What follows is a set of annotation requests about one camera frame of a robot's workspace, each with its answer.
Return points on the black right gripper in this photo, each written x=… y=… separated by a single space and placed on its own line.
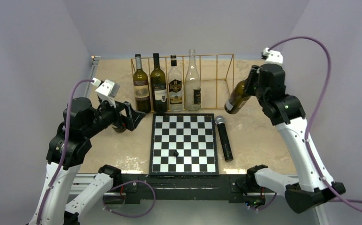
x=254 y=74

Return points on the black white chessboard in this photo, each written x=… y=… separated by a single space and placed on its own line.
x=193 y=135

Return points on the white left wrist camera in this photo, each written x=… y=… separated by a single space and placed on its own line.
x=106 y=90

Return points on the black handheld microphone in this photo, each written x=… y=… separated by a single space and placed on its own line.
x=225 y=143

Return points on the gold wire wine rack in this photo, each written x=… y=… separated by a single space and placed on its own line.
x=217 y=74

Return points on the green Primitivo wine bottle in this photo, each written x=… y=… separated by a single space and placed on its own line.
x=141 y=87

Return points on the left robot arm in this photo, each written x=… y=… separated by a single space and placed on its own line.
x=66 y=154

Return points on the dark green wine bottle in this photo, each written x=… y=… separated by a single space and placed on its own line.
x=158 y=87

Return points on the clear square liquor bottle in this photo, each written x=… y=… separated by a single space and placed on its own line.
x=175 y=86

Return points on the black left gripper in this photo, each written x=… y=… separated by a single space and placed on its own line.
x=132 y=118

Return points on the clear glass bottle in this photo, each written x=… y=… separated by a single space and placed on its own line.
x=192 y=84

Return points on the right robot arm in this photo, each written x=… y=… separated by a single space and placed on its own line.
x=314 y=185

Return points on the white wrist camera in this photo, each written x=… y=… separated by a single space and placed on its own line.
x=272 y=57
x=106 y=90

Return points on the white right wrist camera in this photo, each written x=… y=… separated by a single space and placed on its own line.
x=272 y=57

